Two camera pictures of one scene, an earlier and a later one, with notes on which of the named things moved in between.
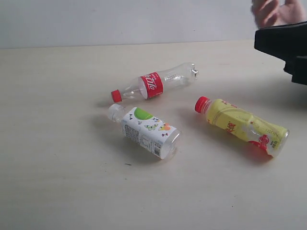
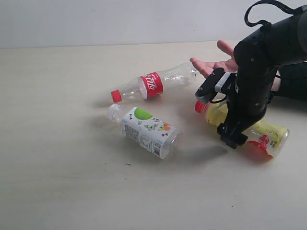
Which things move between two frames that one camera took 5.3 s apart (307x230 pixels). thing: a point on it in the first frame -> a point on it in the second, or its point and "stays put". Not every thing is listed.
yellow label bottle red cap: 244,124 stays put
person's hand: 268,13 -> 230,65
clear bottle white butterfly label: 159,137 stays put
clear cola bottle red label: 150,85 stays put
